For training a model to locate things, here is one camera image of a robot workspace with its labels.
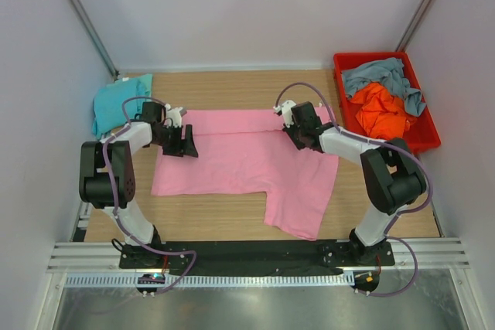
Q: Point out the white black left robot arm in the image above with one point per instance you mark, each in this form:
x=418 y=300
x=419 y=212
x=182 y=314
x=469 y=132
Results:
x=107 y=176

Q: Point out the aluminium corner post left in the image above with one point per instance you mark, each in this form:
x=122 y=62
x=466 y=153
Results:
x=95 y=39

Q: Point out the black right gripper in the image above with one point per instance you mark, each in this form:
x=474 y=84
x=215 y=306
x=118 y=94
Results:
x=298 y=135

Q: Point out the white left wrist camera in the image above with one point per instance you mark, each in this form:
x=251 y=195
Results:
x=174 y=116

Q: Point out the aluminium corner post right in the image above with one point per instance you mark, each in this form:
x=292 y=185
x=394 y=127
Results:
x=414 y=24

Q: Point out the red plastic bin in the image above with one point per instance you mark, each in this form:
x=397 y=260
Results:
x=422 y=136

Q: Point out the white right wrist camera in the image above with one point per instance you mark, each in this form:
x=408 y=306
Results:
x=285 y=111

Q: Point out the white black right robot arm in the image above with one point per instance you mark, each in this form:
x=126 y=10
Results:
x=392 y=175

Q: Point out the aluminium left side rail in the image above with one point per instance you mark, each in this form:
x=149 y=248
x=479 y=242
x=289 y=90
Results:
x=81 y=222

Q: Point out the orange t shirt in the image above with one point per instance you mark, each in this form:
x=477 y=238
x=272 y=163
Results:
x=381 y=115

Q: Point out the grey-teal t shirt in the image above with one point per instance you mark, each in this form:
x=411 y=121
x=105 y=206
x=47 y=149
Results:
x=389 y=73

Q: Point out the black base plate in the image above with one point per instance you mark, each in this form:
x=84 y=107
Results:
x=263 y=258

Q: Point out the slotted cable duct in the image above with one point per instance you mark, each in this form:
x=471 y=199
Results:
x=154 y=281

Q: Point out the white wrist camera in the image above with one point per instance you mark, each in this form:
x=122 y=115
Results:
x=285 y=111
x=174 y=116

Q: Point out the aluminium rail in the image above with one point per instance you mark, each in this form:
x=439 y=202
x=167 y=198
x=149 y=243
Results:
x=81 y=222
x=431 y=253

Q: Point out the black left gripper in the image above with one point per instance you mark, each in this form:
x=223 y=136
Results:
x=179 y=141

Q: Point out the aluminium front rail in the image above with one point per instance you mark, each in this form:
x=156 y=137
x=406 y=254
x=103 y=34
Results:
x=431 y=253

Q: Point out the pink t shirt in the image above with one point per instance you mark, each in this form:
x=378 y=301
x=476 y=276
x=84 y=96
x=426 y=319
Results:
x=244 y=152

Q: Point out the aluminium corner post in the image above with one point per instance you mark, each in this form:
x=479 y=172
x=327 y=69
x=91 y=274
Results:
x=414 y=24
x=95 y=39

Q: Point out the folded turquoise t shirt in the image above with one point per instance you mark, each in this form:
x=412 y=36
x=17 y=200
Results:
x=108 y=113

